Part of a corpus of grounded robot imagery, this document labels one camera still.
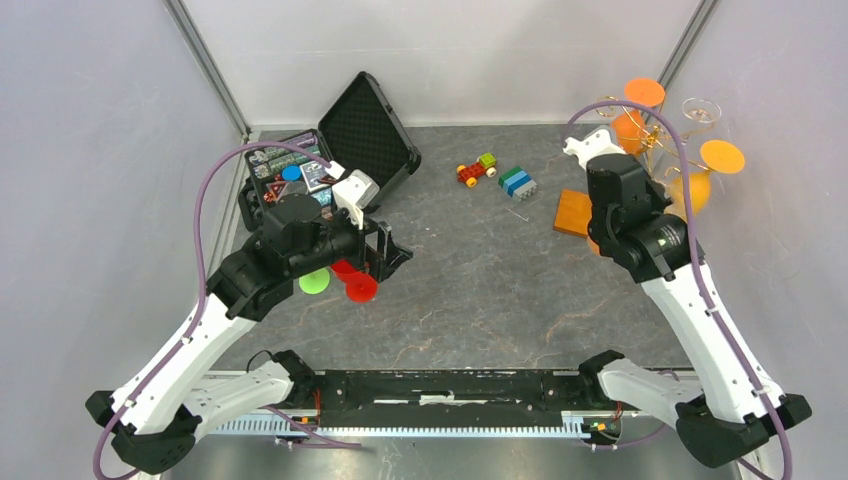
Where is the red plastic wine glass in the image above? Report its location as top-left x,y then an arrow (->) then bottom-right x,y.
331,260 -> 378,303

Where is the green plastic wine glass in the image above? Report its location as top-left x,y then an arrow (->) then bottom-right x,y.
298,267 -> 331,295

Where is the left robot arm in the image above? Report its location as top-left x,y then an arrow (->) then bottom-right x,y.
85,194 -> 413,475

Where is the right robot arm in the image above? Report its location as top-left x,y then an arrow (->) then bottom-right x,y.
577,153 -> 812,468

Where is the orange plastic wine glass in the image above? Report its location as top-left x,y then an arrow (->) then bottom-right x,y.
610,77 -> 665,155

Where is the gold wine glass rack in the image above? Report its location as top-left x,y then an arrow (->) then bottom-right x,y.
553,95 -> 713,256

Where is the yellow plastic wine glass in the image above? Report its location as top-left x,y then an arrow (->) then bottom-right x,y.
665,140 -> 746,219

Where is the black open case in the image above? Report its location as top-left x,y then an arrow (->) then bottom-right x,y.
238,71 -> 422,232

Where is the toy brick car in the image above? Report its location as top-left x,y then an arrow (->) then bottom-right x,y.
456,153 -> 497,188

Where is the blue green brick stack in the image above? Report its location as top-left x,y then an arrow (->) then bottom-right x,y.
498,166 -> 538,201

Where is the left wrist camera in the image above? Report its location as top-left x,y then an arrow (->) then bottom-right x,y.
332,170 -> 380,230

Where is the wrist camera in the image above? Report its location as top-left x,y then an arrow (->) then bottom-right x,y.
563,126 -> 625,170
332,170 -> 380,230

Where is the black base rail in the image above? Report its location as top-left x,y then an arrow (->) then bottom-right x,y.
158,367 -> 750,442

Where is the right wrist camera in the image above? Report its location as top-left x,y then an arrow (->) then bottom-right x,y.
563,126 -> 625,170

